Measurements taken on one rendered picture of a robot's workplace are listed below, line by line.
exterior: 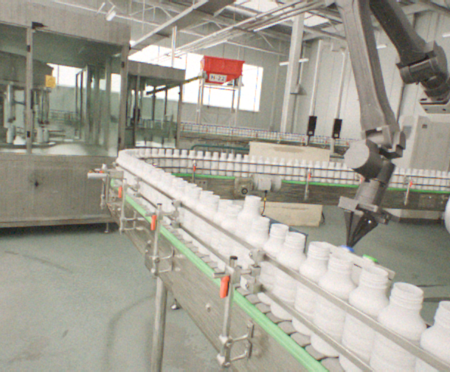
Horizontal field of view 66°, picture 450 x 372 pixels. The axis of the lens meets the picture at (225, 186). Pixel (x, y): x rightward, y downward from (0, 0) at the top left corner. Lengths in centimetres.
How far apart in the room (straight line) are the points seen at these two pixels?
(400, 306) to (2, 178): 388
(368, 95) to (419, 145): 605
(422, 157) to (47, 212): 586
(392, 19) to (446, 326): 76
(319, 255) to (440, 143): 658
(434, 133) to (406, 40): 601
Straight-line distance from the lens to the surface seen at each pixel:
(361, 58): 87
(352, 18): 89
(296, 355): 67
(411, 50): 112
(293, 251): 68
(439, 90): 124
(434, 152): 711
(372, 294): 58
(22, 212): 419
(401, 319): 55
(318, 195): 290
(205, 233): 97
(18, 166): 409
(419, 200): 342
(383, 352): 57
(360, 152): 78
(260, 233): 77
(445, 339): 53
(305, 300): 67
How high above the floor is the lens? 135
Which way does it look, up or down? 9 degrees down
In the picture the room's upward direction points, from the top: 6 degrees clockwise
